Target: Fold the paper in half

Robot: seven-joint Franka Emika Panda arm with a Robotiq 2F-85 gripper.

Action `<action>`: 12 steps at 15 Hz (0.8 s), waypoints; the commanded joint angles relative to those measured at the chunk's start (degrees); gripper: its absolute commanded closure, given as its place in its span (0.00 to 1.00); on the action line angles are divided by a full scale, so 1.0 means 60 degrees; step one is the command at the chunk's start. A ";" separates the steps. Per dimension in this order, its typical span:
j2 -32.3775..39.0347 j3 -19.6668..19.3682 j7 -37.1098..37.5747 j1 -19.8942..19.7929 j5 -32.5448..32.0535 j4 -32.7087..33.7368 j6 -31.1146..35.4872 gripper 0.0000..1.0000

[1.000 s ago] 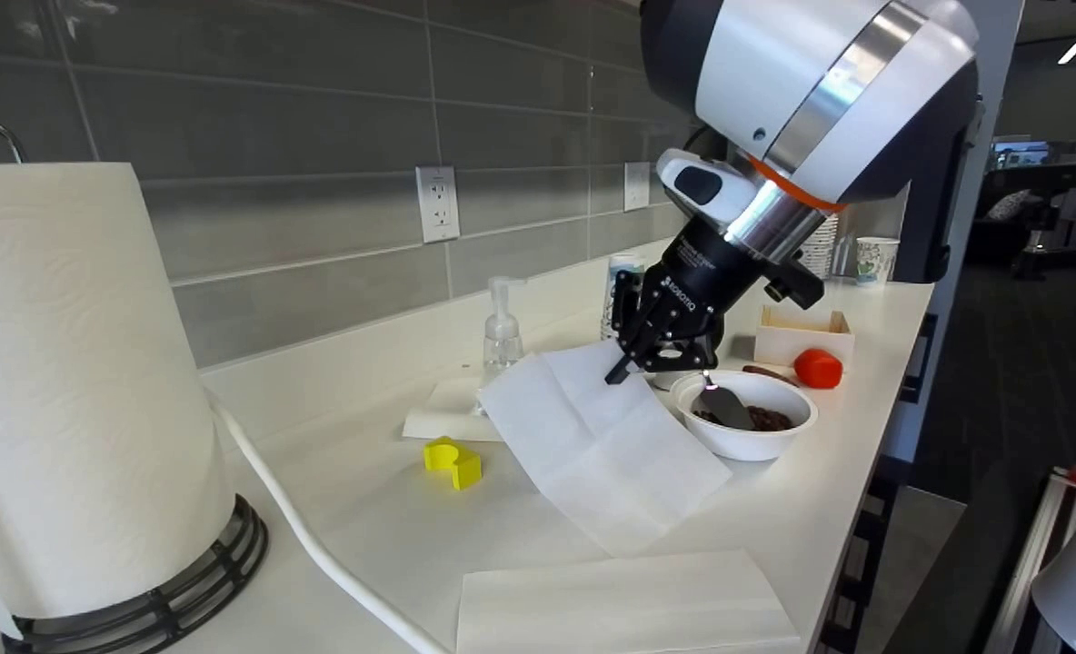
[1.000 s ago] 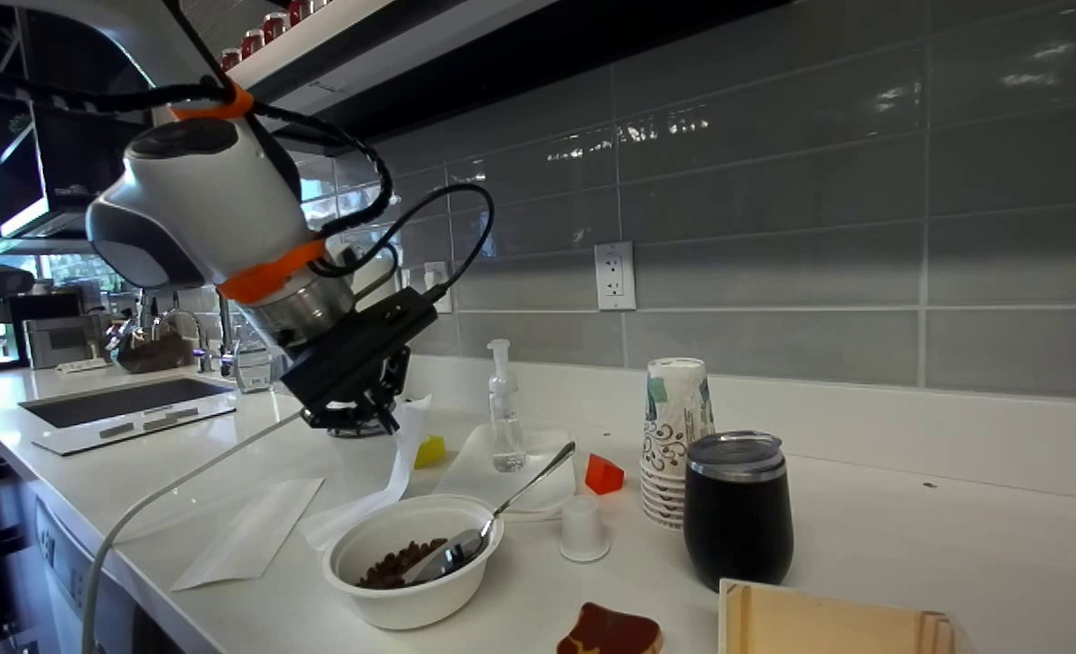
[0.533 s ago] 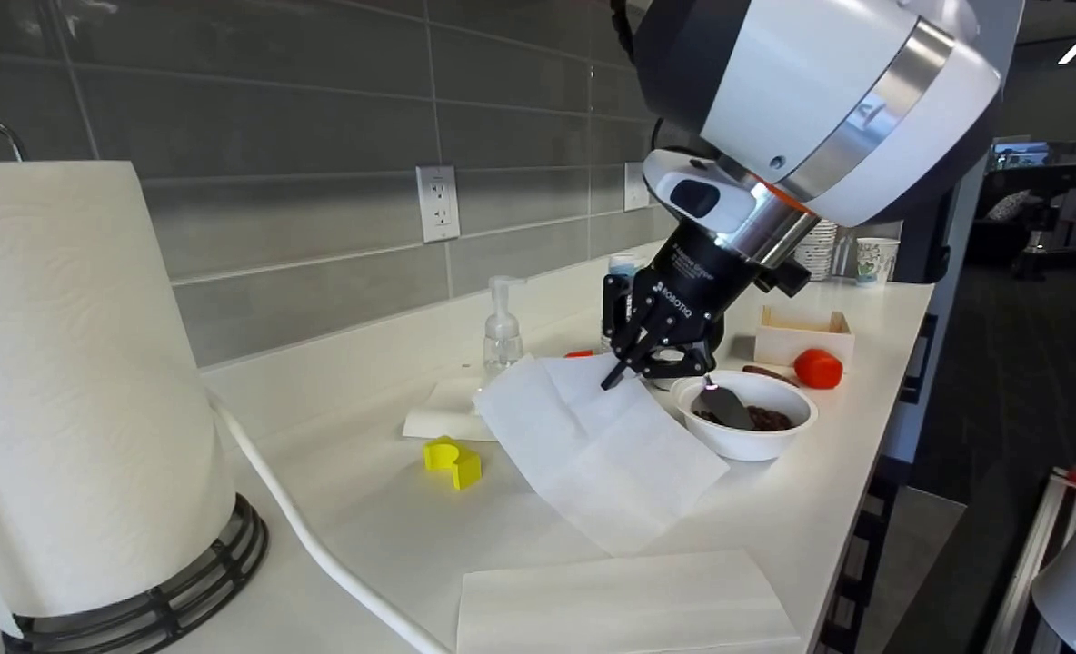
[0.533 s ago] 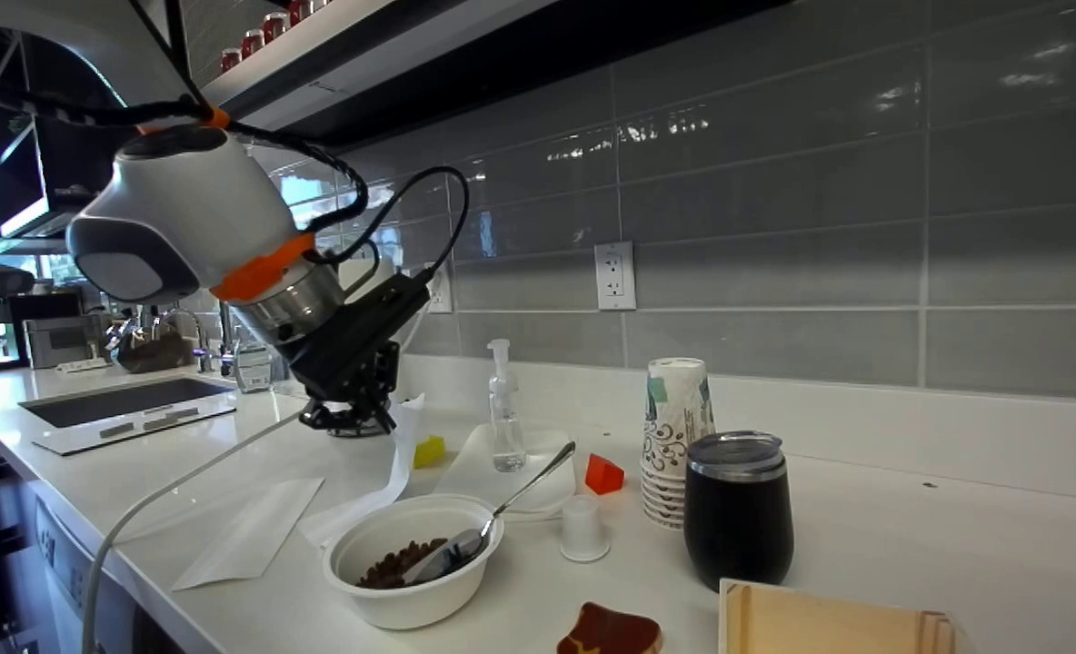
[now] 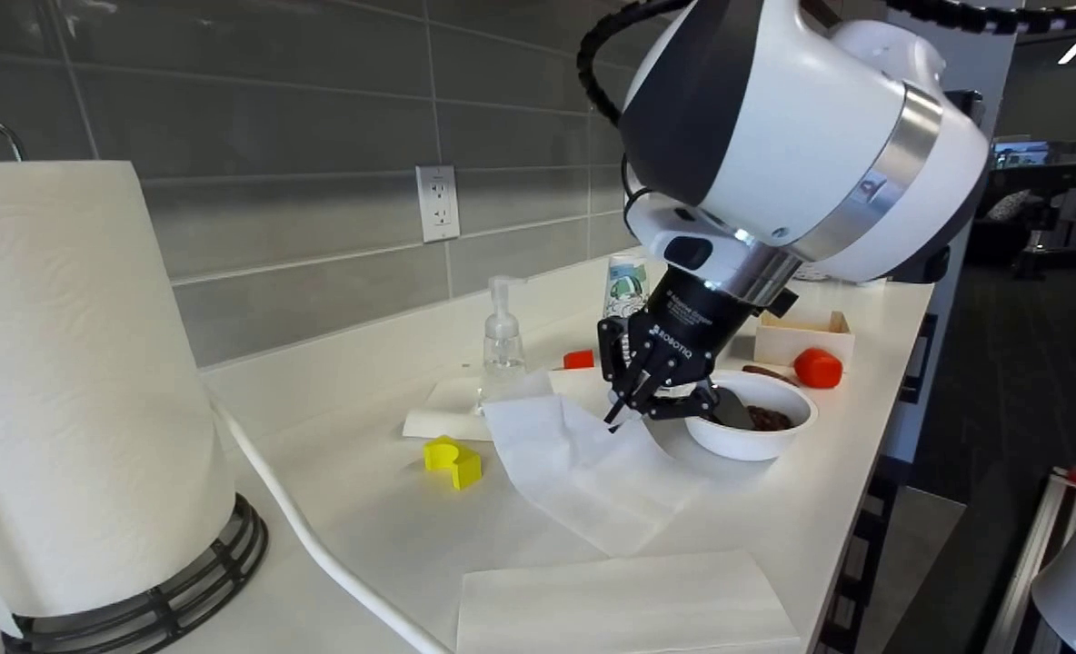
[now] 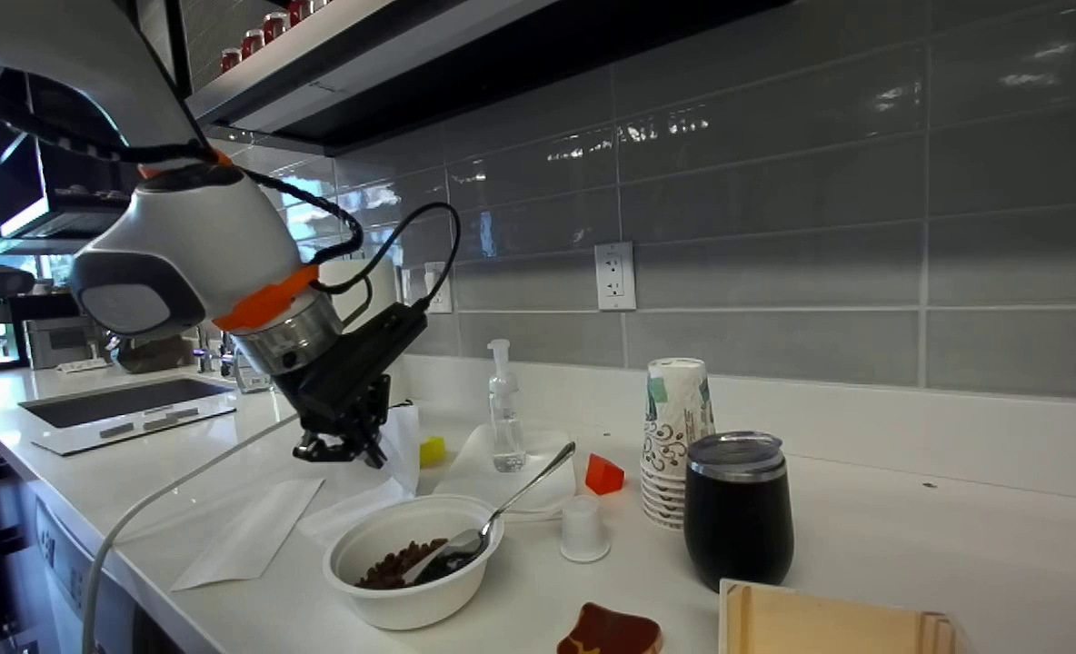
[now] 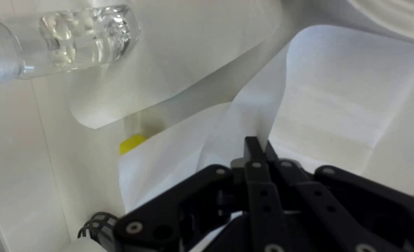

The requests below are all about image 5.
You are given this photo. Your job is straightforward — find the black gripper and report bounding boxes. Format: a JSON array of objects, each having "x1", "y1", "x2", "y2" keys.
[{"x1": 591, "y1": 267, "x2": 761, "y2": 436}]

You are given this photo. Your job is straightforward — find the white cloth towel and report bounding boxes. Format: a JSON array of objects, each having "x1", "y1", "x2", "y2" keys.
[{"x1": 479, "y1": 393, "x2": 711, "y2": 560}]

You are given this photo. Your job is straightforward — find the metal spoon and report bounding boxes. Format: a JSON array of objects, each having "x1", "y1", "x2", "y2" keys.
[{"x1": 693, "y1": 382, "x2": 752, "y2": 427}]

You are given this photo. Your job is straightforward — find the patterned paper cup stack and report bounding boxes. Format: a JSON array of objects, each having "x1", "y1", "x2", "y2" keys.
[{"x1": 599, "y1": 256, "x2": 651, "y2": 320}]

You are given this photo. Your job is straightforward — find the white bowl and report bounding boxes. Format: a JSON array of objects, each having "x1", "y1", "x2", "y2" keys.
[{"x1": 680, "y1": 367, "x2": 817, "y2": 467}]

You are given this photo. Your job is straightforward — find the brown food pieces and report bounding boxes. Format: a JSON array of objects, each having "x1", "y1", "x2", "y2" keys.
[{"x1": 711, "y1": 395, "x2": 801, "y2": 436}]

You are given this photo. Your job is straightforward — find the clear pump bottle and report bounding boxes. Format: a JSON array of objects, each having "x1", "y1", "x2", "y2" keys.
[{"x1": 479, "y1": 274, "x2": 530, "y2": 405}]

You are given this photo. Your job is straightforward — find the red round toy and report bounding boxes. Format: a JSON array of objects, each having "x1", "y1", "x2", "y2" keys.
[{"x1": 790, "y1": 346, "x2": 848, "y2": 393}]

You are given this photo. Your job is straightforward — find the yellow block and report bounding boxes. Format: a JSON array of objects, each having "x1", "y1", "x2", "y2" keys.
[{"x1": 418, "y1": 434, "x2": 486, "y2": 496}]

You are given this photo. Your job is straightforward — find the dark base cabinet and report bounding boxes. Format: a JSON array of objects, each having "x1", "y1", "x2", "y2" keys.
[{"x1": 808, "y1": 275, "x2": 969, "y2": 654}]

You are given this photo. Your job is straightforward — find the silver metal stand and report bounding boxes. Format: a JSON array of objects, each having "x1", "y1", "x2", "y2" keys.
[{"x1": 985, "y1": 434, "x2": 1076, "y2": 654}]

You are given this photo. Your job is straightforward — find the white paper towel roll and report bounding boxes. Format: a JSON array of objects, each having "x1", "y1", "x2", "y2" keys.
[{"x1": 0, "y1": 157, "x2": 240, "y2": 639}]

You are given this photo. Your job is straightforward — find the white wall outlet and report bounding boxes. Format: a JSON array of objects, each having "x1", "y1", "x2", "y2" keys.
[{"x1": 412, "y1": 165, "x2": 462, "y2": 243}]

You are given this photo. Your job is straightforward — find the white cable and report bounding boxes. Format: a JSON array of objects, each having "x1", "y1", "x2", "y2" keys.
[{"x1": 213, "y1": 410, "x2": 445, "y2": 654}]

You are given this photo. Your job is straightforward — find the black wire towel holder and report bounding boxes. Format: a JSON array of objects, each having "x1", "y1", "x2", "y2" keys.
[{"x1": 0, "y1": 109, "x2": 274, "y2": 654}]

